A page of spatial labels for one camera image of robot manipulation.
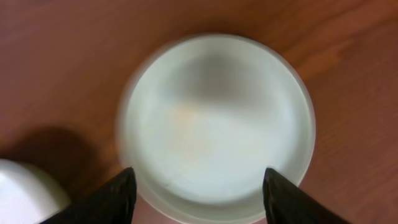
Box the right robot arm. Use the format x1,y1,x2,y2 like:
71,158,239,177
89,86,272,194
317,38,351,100
1,159,344,223

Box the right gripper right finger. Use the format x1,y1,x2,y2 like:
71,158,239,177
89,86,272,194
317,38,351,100
262,168,348,224

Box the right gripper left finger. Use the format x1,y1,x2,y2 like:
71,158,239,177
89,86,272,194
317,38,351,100
40,167,137,224

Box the light green plate front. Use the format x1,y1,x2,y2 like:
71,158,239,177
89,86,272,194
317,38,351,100
117,34,316,223

